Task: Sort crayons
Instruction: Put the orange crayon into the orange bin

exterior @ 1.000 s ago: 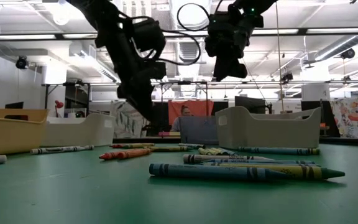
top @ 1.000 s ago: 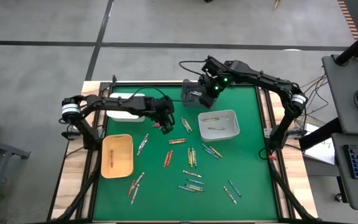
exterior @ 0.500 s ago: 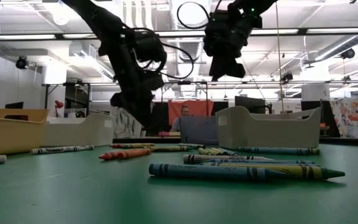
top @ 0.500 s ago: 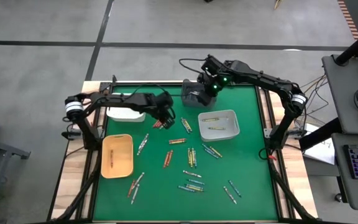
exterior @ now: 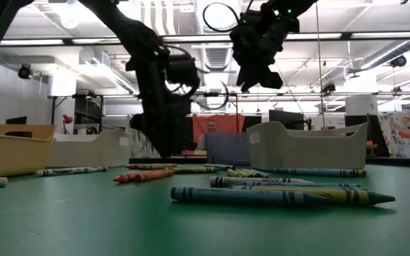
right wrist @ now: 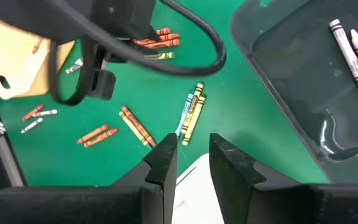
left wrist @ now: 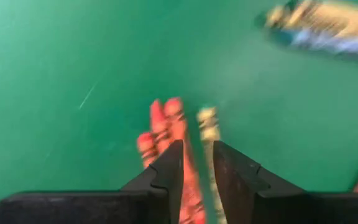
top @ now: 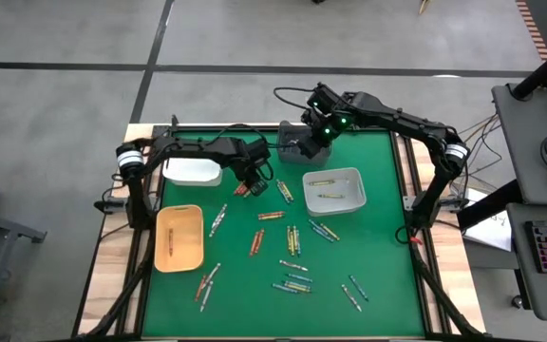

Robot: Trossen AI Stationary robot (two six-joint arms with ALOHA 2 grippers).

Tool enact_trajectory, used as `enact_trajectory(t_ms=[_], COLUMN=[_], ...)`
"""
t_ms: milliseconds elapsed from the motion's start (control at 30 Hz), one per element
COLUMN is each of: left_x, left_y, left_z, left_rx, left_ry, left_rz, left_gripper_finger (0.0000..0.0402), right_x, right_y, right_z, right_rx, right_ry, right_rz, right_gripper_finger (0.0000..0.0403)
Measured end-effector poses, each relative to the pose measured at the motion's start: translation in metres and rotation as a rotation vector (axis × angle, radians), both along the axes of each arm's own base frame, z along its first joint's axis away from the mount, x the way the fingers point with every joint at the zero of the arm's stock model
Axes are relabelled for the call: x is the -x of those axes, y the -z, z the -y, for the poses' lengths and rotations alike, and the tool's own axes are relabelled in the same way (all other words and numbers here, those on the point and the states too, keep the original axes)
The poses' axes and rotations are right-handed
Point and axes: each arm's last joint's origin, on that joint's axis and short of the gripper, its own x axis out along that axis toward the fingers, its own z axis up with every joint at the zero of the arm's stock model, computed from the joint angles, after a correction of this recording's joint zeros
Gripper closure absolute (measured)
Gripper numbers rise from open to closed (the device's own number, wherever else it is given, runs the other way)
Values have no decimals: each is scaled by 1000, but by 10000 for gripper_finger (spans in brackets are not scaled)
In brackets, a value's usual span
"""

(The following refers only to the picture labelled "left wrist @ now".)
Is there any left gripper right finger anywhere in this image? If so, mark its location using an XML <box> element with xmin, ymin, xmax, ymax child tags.
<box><xmin>213</xmin><ymin>140</ymin><xmax>358</xmax><ymax>224</ymax></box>

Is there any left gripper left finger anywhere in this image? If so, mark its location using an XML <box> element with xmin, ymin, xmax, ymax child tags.
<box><xmin>0</xmin><ymin>139</ymin><xmax>185</xmax><ymax>224</ymax></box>

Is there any yellow green crayon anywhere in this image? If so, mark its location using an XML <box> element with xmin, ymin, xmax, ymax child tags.
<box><xmin>196</xmin><ymin>106</ymin><xmax>228</xmax><ymax>224</ymax></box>

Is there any blue crayon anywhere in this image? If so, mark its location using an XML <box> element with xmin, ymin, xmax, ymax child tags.
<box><xmin>290</xmin><ymin>27</ymin><xmax>358</xmax><ymax>60</ymax></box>

